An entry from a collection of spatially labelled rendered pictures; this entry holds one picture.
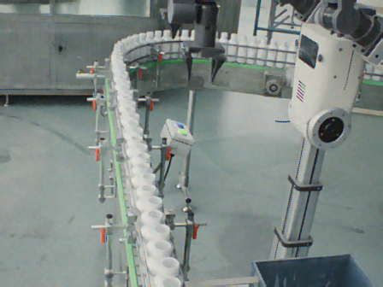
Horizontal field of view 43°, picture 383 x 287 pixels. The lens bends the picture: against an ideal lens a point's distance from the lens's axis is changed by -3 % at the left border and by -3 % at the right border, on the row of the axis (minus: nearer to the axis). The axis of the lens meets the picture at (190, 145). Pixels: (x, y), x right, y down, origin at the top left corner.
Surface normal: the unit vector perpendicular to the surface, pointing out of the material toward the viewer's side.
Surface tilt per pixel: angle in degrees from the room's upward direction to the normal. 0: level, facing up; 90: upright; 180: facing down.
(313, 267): 90
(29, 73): 90
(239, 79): 90
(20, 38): 90
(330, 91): 101
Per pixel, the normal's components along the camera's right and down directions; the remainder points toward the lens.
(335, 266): 0.19, 0.43
